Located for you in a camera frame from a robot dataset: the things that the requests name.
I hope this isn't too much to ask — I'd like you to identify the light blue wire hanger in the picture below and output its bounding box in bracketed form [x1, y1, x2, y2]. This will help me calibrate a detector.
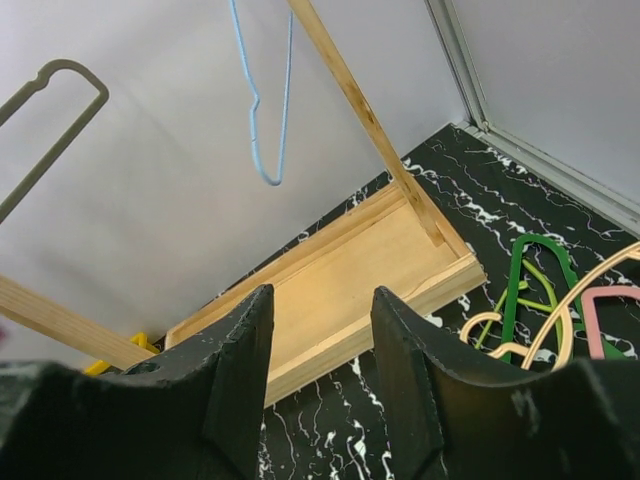
[227, 0, 296, 189]

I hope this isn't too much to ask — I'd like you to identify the green hanger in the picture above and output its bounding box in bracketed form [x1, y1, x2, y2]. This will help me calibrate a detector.
[497, 233, 631, 367]

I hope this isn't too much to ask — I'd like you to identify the wooden hanger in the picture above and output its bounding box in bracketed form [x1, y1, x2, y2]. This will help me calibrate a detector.
[459, 234, 639, 370]

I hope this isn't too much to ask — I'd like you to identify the wooden clothes rack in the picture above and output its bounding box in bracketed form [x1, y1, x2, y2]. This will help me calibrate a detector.
[0, 0, 487, 407]

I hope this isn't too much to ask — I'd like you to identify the grey hanger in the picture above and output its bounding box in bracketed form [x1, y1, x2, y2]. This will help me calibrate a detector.
[1, 56, 116, 227]

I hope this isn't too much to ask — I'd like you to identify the yellow-green hanger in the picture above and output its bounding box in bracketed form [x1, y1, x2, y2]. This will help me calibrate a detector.
[474, 259, 558, 350]

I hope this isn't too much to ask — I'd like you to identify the yellow plastic tray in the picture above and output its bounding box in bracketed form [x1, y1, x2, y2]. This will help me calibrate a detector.
[84, 332, 160, 376]

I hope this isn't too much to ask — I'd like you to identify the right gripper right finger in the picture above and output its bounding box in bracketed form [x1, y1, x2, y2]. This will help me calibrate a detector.
[371, 287, 639, 479]

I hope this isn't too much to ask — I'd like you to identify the pink hanger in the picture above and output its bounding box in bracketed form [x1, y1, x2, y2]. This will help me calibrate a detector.
[579, 285, 640, 362]

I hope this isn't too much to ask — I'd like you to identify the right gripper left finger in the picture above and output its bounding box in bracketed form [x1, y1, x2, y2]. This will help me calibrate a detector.
[1, 284, 274, 479]

